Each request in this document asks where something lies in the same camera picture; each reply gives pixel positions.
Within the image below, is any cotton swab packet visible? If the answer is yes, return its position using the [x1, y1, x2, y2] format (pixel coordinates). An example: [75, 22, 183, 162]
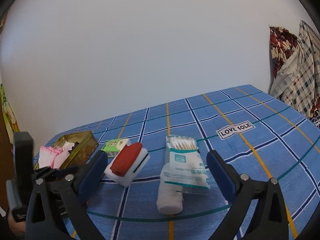
[160, 135, 210, 189]

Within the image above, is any blue checked bedsheet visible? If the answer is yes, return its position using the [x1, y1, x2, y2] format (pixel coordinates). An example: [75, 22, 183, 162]
[32, 84, 320, 240]

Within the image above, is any red cloth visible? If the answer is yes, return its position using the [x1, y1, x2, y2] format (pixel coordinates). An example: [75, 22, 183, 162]
[111, 142, 143, 177]

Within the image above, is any white gauze roll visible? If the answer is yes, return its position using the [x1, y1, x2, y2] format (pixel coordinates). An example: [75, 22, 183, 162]
[156, 164, 184, 215]

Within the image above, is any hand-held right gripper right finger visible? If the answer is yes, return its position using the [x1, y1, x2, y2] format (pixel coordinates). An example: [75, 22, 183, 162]
[206, 150, 299, 240]

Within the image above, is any plaid cloth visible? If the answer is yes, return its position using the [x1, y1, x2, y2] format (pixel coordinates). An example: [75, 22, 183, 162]
[269, 20, 320, 120]

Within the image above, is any brown wooden furniture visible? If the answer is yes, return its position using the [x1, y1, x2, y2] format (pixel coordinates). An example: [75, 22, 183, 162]
[0, 100, 15, 205]

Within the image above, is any rectangular metal tin box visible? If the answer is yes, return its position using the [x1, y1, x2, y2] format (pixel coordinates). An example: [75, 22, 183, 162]
[34, 131, 99, 173]

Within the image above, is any green floral curtain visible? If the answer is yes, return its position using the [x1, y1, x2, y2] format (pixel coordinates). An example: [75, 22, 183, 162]
[0, 84, 20, 140]

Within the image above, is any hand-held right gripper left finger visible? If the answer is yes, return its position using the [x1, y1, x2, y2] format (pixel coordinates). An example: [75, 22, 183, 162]
[25, 151, 108, 240]

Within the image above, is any pink lace cloth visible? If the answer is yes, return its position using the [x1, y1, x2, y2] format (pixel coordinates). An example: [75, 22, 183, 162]
[39, 145, 70, 169]

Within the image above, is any white paper liner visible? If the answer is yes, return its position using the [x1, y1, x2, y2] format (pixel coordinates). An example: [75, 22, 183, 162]
[60, 141, 75, 153]

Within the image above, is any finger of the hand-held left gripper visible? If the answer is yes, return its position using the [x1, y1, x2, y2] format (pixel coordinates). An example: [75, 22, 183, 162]
[32, 166, 78, 180]

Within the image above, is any green tissue pack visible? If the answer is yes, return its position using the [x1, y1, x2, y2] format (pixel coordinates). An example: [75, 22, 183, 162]
[101, 138, 132, 158]

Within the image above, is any red floral quilt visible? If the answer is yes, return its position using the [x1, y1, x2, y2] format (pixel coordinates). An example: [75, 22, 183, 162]
[269, 26, 299, 78]

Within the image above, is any person's left hand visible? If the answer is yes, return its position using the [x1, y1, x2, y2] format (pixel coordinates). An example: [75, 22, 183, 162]
[7, 210, 27, 233]

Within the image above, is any white sponge block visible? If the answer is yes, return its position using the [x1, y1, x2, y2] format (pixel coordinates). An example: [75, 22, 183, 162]
[104, 142, 150, 187]

